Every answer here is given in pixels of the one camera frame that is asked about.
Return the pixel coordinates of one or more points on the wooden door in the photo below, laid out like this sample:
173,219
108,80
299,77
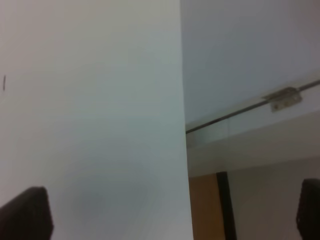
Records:
211,207

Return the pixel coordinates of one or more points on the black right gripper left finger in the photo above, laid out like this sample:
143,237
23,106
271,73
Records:
27,216

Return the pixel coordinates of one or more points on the metal door hinge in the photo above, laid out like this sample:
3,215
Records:
284,98

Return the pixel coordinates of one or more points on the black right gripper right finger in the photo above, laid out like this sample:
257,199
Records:
308,213

